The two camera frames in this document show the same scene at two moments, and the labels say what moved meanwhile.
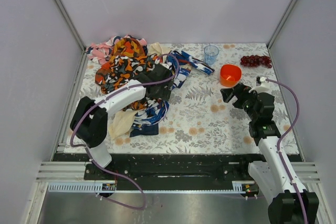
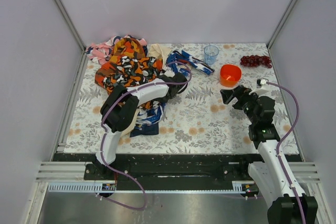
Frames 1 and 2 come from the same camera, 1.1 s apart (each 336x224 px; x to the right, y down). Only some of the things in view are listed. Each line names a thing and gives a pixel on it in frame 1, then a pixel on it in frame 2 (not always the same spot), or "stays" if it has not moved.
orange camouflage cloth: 128,59 stays
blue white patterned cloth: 158,112 stays
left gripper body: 163,70 -> 179,80
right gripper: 235,96 stays
